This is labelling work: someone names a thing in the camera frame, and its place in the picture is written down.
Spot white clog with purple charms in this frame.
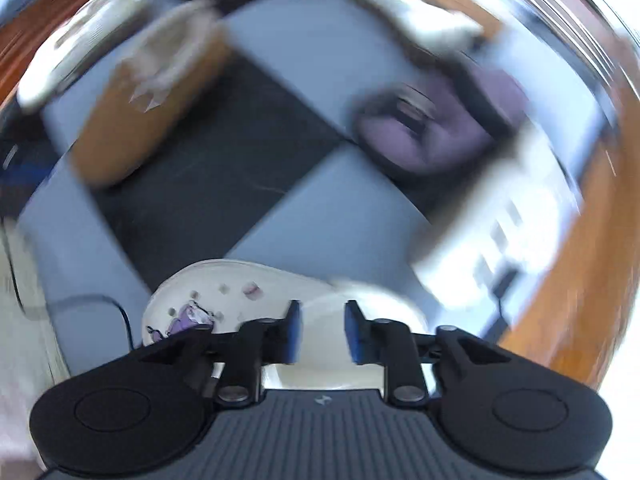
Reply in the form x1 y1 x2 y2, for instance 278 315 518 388
142 259 428 390

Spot brown fur-lined slipper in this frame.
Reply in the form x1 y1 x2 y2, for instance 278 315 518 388
70 0 232 188

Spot white knit sneaker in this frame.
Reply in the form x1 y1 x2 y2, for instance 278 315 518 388
362 0 484 56

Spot black cable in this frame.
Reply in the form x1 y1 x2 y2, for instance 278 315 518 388
0 219 137 351

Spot purple sandal black strap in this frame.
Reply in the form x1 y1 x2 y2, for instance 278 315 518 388
349 66 522 181

